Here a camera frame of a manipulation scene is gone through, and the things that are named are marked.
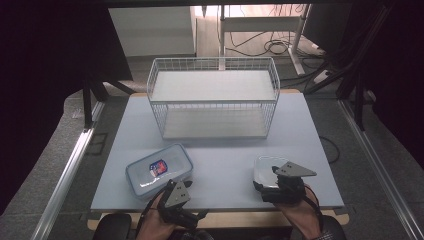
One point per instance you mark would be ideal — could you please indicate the person's left hand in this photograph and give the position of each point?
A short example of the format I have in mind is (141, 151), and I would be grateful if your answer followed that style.
(151, 223)

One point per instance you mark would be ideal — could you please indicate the white power strip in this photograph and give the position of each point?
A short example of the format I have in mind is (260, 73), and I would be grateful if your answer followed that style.
(321, 76)

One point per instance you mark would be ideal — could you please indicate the black metal stand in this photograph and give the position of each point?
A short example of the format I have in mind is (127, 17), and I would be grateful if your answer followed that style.
(87, 106)
(358, 93)

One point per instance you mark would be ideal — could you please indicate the black curtain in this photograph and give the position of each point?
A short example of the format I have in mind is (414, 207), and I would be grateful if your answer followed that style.
(40, 66)
(400, 66)

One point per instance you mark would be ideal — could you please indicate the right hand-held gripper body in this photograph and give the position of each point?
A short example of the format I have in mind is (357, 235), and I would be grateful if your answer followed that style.
(286, 191)

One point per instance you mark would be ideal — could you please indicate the person's right hand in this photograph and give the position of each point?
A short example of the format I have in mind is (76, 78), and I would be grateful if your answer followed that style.
(300, 215)

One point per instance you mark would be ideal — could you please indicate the aluminium floor rail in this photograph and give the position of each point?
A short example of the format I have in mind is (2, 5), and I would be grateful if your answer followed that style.
(66, 170)
(380, 166)

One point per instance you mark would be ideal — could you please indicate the white square bowl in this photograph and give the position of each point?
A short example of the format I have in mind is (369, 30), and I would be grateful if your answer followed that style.
(265, 170)

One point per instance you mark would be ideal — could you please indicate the clear lidded food container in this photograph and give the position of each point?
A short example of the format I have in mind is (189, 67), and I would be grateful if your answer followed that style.
(159, 170)

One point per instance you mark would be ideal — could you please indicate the white cabinet panel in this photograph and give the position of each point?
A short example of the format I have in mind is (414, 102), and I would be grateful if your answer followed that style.
(151, 31)

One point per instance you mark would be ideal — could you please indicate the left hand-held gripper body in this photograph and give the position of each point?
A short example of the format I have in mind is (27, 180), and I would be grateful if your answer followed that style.
(176, 195)

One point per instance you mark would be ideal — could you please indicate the black floor plate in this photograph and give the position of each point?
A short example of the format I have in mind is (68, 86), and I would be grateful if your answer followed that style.
(97, 144)

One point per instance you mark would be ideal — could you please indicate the white desk frame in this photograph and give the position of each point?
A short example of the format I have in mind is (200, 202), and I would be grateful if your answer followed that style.
(260, 23)

